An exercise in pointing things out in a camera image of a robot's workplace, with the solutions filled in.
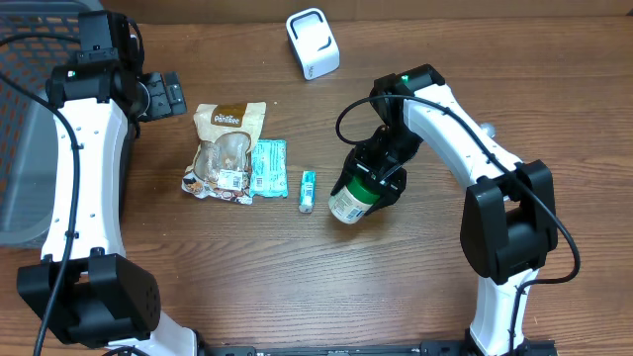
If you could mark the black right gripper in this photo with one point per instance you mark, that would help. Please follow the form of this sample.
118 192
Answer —
397 184

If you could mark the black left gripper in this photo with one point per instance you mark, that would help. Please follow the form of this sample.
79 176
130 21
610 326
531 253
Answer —
166 102

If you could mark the green lid white jar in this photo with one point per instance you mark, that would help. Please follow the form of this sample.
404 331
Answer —
352 201

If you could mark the teal snack packet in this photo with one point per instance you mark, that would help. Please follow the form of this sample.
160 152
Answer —
307 192

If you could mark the brown white snack packet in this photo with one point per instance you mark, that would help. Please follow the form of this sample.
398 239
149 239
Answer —
221 168

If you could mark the teal white wet wipes pack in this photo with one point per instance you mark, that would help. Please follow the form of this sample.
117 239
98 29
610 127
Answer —
269 177

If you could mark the yellow dish soap bottle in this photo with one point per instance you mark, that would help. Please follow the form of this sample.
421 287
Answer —
488 129

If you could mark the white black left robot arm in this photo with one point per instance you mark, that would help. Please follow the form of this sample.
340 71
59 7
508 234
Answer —
84 289

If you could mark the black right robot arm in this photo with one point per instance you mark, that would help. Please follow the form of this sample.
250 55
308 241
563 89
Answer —
506 230

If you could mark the white black barcode scanner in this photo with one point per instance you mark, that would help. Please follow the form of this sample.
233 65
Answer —
312 43

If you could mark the grey plastic mesh basket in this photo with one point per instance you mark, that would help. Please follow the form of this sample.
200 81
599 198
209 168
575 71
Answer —
43 31

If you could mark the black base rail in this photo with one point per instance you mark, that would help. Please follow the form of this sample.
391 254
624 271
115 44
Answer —
336 351

